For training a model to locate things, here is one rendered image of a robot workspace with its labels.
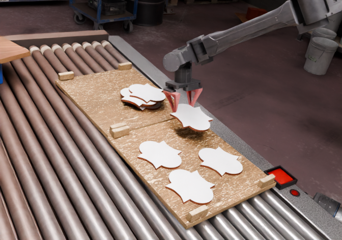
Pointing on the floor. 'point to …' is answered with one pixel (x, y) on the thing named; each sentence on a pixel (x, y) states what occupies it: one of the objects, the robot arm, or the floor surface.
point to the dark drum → (146, 3)
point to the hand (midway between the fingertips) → (182, 107)
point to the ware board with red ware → (252, 13)
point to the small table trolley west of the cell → (97, 18)
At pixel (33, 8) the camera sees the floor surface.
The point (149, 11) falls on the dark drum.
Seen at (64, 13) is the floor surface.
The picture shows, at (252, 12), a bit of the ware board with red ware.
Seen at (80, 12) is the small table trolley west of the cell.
